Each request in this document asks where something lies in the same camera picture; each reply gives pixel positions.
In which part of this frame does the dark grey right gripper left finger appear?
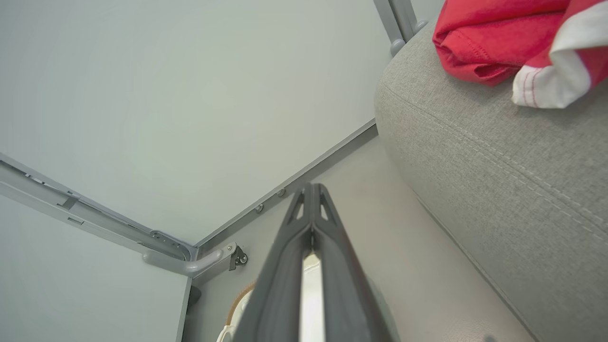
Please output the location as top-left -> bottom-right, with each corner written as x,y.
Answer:
232,183 -> 314,342

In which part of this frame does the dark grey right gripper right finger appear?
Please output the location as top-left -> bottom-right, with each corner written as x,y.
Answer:
313,183 -> 400,342

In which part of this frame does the plain red garment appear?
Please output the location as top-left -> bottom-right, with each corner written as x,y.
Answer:
432,0 -> 570,87

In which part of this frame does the thin grey baseboard strip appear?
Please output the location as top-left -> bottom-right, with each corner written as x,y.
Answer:
175,277 -> 194,342

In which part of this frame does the grey fabric sofa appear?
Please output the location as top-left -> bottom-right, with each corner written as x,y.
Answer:
374,21 -> 608,342

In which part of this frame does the grey tube foot bracket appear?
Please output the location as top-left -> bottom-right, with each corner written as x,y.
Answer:
142,242 -> 248,279

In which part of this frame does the grey floor rail with bolts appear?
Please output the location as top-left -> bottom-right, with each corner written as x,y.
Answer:
194,119 -> 379,253

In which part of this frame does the grey metal frame post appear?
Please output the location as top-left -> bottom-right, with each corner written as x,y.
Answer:
373,0 -> 429,57
0,152 -> 199,263

